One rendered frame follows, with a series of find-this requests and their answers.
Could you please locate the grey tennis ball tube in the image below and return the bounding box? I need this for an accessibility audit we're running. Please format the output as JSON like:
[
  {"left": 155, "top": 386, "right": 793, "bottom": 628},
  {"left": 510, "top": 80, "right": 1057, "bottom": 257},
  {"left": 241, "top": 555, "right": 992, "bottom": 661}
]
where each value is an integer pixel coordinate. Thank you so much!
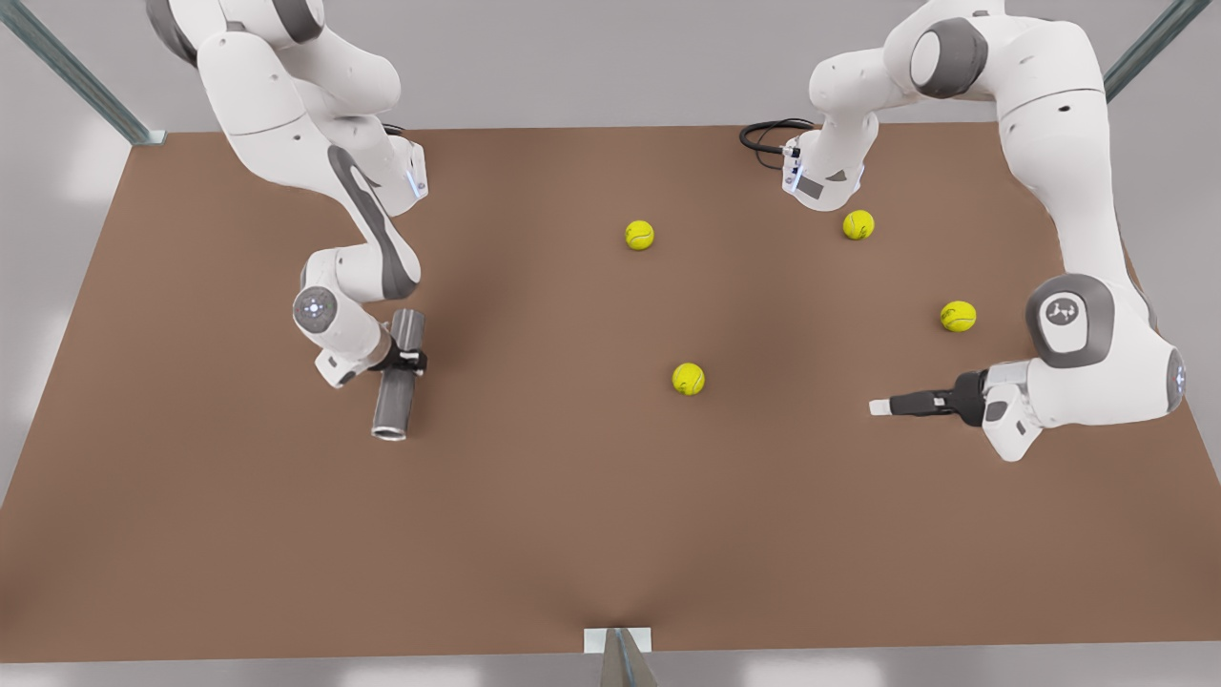
[{"left": 370, "top": 308, "right": 426, "bottom": 442}]

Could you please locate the silver frame post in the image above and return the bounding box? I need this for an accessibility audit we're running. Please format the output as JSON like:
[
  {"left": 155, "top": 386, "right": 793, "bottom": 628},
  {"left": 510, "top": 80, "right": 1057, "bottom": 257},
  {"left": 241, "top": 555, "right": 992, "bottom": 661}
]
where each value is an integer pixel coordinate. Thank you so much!
[
  {"left": 0, "top": 0, "right": 167, "bottom": 147},
  {"left": 1104, "top": 0, "right": 1213, "bottom": 102},
  {"left": 584, "top": 627, "right": 658, "bottom": 687}
]

